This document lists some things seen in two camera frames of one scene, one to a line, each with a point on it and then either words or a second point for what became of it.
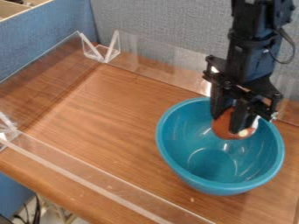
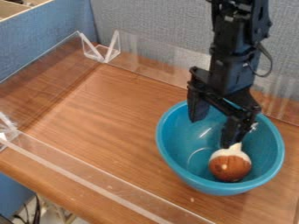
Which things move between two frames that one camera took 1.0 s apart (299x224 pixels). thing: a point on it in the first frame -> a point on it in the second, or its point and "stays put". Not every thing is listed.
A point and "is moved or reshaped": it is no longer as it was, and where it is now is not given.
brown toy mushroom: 221,128 is moved or reshaped
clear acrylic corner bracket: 98,52 stays put
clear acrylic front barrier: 144,203 stays put
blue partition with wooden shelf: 34,25 stays put
